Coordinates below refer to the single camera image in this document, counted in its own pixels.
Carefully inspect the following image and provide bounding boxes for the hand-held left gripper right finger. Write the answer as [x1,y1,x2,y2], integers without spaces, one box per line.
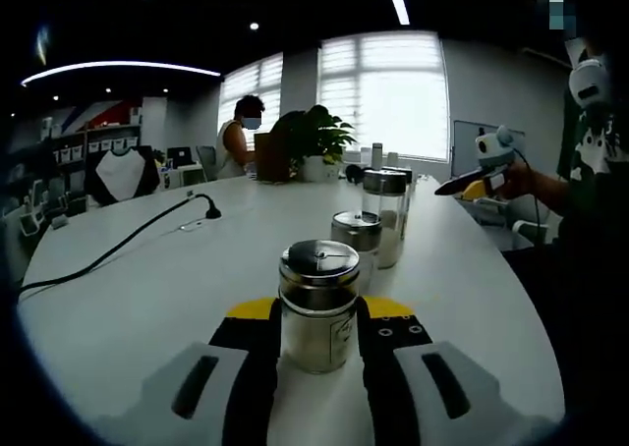
[357,294,542,446]

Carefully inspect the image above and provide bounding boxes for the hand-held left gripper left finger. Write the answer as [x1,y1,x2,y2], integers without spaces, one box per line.
[105,297,283,446]

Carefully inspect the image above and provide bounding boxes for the tall seasoning bottle brown contents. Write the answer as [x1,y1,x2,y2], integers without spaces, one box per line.
[392,165,415,241]

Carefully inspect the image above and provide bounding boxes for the tall seasoning bottle white contents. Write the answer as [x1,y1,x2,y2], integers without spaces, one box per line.
[362,168,409,270]

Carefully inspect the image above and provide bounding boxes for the short glass seasoning bottle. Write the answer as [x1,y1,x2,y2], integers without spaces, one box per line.
[278,239,362,374]
[329,209,383,290]

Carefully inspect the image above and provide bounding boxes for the person's right hand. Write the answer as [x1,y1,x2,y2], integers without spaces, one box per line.
[501,159,543,207]

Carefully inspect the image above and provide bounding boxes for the whiteboard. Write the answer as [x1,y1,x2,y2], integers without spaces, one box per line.
[451,119,486,178]

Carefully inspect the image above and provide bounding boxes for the white office chair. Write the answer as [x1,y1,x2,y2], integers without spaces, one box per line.
[456,197,549,251]

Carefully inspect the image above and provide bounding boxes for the person's green printed shirt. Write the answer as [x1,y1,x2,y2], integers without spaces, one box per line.
[557,47,629,251]

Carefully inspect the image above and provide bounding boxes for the white chest device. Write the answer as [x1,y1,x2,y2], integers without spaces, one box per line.
[568,57,610,111]

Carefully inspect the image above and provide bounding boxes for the green potted plant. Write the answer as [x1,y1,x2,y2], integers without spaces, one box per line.
[274,104,358,182]

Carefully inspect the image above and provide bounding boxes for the brown paper bag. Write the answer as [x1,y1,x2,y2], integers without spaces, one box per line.
[254,132,291,182]

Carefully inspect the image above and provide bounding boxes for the computer monitor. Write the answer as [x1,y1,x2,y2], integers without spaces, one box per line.
[166,145,193,167]

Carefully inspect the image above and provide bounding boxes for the shelf of white storage bins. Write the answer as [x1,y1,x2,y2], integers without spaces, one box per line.
[43,121,143,165]

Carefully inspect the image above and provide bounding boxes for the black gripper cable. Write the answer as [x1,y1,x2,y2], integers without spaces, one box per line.
[515,150,543,244]

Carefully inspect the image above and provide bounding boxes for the black power cable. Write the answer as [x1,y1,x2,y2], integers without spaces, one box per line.
[19,194,222,290]

